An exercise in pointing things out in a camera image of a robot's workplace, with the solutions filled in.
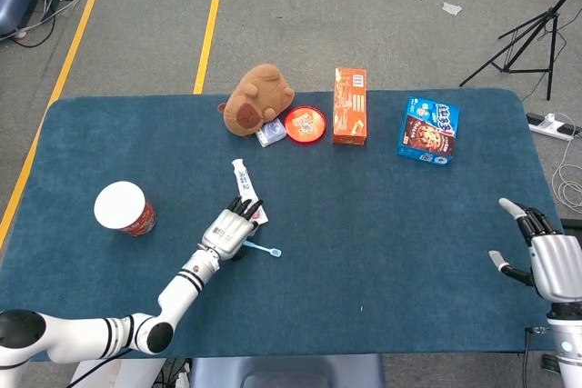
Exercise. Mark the purple tissue pack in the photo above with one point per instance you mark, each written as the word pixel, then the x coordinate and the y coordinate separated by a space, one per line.
pixel 272 132

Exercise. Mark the red round lid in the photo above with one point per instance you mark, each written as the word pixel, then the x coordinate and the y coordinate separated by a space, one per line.
pixel 304 126

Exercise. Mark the black tripod stand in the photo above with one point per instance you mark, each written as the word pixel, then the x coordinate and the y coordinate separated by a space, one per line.
pixel 552 12

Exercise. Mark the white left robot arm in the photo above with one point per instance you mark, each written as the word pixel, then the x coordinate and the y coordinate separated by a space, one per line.
pixel 182 288

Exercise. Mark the red paper noodle cup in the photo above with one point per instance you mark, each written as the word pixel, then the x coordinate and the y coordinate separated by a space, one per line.
pixel 119 204

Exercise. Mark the orange cracker box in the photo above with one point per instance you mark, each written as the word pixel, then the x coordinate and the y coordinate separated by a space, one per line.
pixel 350 111

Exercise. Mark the blue table cloth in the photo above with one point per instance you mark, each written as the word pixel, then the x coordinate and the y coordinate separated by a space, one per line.
pixel 318 224

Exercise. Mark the white toothpaste tube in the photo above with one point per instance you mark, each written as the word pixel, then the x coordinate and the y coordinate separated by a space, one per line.
pixel 241 176

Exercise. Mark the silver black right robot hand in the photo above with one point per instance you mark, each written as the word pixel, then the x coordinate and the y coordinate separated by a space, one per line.
pixel 559 265

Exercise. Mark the light blue toothbrush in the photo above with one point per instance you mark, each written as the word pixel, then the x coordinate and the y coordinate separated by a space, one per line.
pixel 263 248

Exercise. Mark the blue grey seat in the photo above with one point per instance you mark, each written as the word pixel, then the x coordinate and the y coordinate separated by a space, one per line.
pixel 286 372

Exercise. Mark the brown capybara plush toy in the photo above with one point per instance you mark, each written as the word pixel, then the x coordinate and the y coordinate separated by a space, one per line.
pixel 254 97

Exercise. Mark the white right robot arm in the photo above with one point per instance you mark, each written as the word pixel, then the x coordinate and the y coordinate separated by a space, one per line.
pixel 568 347

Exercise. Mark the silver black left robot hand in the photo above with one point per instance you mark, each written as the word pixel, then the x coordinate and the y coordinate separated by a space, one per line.
pixel 225 233

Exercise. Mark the white power strip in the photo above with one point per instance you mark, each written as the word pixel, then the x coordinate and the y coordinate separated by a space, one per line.
pixel 545 123

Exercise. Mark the crumpled white paper scrap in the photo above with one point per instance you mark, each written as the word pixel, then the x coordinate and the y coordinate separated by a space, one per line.
pixel 451 8

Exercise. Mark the short yellow floor tape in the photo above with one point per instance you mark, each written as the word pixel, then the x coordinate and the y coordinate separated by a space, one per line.
pixel 207 42

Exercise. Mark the blue cookie box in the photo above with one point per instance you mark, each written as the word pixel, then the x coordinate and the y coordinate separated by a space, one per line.
pixel 427 133

